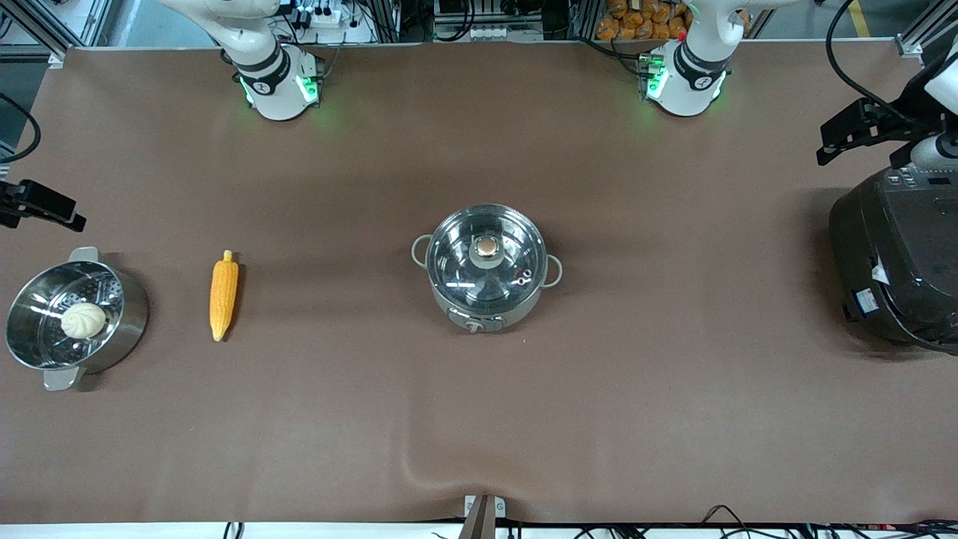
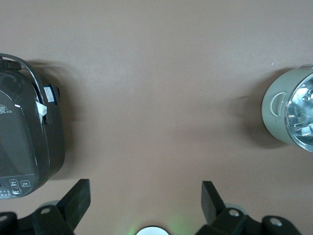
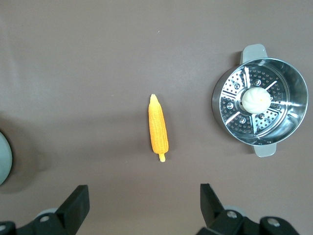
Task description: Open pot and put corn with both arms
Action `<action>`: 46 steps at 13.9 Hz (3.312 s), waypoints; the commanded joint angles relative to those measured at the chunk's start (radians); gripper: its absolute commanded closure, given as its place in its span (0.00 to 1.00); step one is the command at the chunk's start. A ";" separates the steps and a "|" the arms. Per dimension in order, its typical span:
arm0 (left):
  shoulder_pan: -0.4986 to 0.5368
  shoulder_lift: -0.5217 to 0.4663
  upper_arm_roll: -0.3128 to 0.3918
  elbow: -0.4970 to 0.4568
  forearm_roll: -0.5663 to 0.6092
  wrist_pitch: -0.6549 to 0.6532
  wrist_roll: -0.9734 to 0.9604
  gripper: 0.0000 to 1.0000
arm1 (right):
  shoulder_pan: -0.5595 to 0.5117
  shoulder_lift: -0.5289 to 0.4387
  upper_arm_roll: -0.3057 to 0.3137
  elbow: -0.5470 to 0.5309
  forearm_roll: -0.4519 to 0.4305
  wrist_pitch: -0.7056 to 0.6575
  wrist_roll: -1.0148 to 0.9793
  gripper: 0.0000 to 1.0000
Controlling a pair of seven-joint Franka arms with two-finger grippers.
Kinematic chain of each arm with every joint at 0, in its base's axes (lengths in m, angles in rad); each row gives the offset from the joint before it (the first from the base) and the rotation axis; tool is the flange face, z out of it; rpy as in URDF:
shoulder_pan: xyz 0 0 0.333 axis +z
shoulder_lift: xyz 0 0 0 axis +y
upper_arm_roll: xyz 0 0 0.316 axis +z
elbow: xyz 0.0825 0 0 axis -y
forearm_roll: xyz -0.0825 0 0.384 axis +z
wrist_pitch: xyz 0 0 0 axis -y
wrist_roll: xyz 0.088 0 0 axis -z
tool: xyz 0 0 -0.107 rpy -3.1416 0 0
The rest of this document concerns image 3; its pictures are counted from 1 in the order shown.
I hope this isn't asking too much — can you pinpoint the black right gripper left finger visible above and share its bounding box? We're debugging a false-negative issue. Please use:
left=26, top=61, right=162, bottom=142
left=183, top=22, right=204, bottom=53
left=0, top=185, right=90, bottom=235

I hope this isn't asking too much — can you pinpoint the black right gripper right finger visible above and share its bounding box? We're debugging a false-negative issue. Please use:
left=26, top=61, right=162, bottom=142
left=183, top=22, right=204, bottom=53
left=195, top=183, right=304, bottom=235

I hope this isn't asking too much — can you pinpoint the glass pot lid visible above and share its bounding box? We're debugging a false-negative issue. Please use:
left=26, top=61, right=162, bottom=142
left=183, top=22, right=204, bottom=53
left=0, top=131, right=13, bottom=186

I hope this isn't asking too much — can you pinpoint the yellow toy corn cob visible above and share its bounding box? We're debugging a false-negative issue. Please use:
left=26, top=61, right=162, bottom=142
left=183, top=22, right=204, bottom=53
left=148, top=94, right=170, bottom=163

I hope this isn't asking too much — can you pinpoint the white steamed bun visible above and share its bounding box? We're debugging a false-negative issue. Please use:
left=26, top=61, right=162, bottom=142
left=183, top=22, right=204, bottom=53
left=242, top=88, right=271, bottom=114

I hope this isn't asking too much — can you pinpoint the brown table cover cloth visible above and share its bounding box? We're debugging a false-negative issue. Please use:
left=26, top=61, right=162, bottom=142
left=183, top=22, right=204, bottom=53
left=0, top=0, right=313, bottom=235

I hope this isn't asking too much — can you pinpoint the steel steamer pot with handles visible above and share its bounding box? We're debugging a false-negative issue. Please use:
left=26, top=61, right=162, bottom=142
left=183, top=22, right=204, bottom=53
left=211, top=43, right=309, bottom=157

